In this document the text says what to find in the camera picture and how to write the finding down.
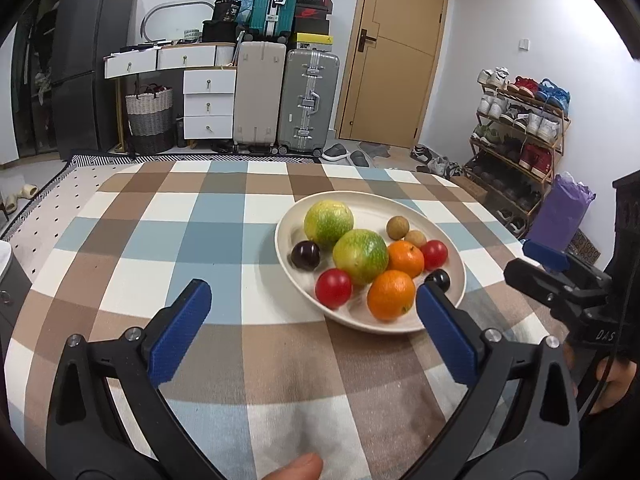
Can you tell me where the orange tangerine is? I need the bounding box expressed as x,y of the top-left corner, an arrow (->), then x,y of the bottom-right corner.
367,270 -> 417,322
386,241 -> 426,278

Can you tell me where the cream round plate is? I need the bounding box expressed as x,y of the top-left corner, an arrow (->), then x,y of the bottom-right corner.
274,190 -> 467,333

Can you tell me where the dark glass door wardrobe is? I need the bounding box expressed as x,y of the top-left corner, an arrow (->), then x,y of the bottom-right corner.
10,0 -> 73,161

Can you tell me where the blue plastic bag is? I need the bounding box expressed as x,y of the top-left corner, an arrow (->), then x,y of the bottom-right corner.
227,0 -> 256,23

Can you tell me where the person's right hand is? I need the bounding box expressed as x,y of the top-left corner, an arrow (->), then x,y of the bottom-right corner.
562,344 -> 640,402

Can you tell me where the red cherry tomato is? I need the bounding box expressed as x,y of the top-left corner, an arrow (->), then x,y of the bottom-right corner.
420,240 -> 449,271
315,268 -> 353,309

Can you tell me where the wicker laundry basket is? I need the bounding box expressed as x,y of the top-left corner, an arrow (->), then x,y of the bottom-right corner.
125,84 -> 174,156

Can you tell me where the black refrigerator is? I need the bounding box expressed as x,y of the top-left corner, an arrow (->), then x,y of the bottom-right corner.
51,0 -> 138,161

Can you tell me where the grey side cabinet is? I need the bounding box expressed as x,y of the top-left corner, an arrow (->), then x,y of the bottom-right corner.
0,240 -> 31,341

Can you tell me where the white desk with drawers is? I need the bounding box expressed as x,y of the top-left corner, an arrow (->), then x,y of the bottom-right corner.
103,42 -> 238,153

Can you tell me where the yellow green guava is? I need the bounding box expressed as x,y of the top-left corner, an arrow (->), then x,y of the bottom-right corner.
303,201 -> 355,251
332,229 -> 389,286

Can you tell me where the grey sneaker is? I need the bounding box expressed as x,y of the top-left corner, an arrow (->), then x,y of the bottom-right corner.
429,156 -> 463,178

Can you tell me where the beige suitcase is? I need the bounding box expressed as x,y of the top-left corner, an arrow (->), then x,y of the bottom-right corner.
232,40 -> 287,155

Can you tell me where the black storage box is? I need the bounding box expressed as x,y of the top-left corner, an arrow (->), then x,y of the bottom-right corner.
201,20 -> 240,44

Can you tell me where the arched metal frame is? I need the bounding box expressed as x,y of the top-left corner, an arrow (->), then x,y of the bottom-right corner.
140,0 -> 216,43

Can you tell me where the wooden door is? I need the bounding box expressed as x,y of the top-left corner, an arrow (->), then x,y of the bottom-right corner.
334,0 -> 451,150

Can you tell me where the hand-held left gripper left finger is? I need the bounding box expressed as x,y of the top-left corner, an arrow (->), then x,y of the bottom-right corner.
45,279 -> 229,480

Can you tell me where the wooden shoe rack with shoes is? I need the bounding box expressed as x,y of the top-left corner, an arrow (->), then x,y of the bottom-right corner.
472,66 -> 571,233

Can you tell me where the teal suitcase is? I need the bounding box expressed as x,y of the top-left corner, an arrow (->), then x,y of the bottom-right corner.
248,0 -> 304,44

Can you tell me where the patterned doormat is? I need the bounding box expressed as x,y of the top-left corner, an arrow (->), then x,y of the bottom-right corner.
567,230 -> 603,261

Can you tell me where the brown cardboard box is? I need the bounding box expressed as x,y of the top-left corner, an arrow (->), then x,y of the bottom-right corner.
450,175 -> 488,203

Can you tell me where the black cable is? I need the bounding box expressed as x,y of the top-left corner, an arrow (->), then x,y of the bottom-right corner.
577,355 -> 616,418

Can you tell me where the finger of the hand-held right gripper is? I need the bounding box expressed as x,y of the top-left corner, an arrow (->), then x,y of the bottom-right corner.
503,258 -> 609,319
521,238 -> 615,292

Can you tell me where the dark purple grape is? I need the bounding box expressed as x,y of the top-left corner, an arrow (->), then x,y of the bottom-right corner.
425,269 -> 452,293
291,241 -> 322,271

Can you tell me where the person's left hand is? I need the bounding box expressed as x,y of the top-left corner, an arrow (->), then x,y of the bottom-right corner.
260,452 -> 323,480

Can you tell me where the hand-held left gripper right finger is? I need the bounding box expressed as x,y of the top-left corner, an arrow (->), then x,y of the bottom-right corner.
415,280 -> 582,480

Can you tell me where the silver suitcase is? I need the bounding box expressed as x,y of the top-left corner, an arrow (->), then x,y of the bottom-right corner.
277,47 -> 341,157

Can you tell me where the yellow white shoe box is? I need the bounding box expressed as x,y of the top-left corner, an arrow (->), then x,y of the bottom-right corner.
290,32 -> 334,51

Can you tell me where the purple plastic bag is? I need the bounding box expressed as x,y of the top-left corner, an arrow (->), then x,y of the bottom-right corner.
531,171 -> 596,253

